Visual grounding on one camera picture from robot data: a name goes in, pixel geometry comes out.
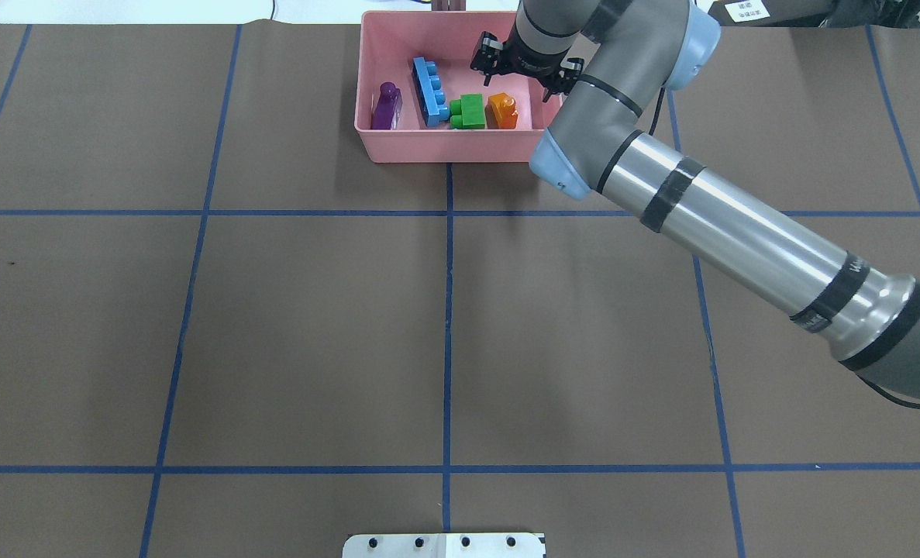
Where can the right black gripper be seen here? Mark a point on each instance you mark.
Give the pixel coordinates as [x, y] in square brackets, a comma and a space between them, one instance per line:
[528, 64]

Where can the orange block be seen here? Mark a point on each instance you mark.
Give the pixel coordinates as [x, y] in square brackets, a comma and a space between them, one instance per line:
[503, 111]

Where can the green block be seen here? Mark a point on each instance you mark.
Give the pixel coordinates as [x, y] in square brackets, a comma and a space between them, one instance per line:
[467, 112]

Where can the long blue block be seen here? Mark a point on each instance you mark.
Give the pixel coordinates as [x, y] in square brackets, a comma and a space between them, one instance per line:
[433, 105]

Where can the purple block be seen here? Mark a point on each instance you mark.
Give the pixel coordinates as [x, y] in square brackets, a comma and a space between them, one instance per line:
[387, 109]

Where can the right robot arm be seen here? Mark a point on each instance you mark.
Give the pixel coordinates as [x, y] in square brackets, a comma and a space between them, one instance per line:
[609, 59]

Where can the pink plastic box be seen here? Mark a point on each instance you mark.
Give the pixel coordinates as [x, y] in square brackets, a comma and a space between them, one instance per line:
[389, 41]

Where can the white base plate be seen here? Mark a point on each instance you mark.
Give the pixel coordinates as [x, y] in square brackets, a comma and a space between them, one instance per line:
[469, 544]

